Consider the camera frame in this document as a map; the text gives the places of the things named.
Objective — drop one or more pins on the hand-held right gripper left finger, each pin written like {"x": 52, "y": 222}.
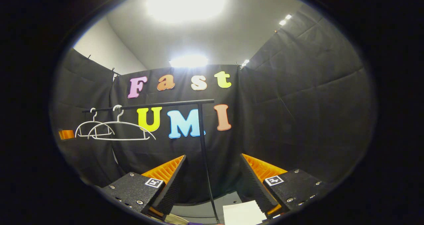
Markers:
{"x": 172, "y": 185}

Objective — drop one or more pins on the large ceiling light panel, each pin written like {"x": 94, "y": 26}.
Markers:
{"x": 185, "y": 1}

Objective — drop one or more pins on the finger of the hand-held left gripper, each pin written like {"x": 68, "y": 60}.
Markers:
{"x": 66, "y": 134}

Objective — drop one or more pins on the black clothes rack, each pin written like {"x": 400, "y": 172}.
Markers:
{"x": 165, "y": 105}

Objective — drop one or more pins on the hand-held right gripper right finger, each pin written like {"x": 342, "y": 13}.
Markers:
{"x": 253, "y": 185}

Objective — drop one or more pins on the white paper sheet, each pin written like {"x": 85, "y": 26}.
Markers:
{"x": 243, "y": 213}

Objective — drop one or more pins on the white plastic hanger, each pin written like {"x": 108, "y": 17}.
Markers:
{"x": 119, "y": 139}
{"x": 93, "y": 118}

